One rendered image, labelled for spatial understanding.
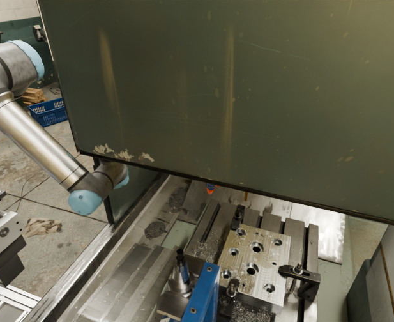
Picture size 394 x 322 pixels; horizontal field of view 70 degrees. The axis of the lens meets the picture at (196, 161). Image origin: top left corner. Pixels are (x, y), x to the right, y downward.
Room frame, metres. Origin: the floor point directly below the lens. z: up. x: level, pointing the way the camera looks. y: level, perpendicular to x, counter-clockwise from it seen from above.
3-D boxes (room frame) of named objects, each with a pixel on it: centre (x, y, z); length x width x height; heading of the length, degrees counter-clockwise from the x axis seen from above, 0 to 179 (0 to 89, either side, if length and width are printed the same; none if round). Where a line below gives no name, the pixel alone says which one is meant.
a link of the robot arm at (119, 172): (0.70, 0.26, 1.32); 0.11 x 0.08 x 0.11; 165
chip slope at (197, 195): (1.20, -0.36, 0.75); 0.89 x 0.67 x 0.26; 69
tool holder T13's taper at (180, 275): (0.40, 0.04, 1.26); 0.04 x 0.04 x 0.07
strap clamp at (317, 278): (0.58, -0.34, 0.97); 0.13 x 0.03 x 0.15; 69
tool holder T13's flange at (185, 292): (0.40, 0.04, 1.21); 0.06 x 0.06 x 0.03
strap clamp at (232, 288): (0.50, -0.10, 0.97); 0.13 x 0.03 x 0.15; 159
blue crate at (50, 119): (3.98, 2.14, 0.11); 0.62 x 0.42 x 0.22; 136
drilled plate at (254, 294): (0.65, -0.20, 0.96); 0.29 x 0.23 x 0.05; 159
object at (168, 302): (0.35, 0.06, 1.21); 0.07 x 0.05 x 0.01; 69
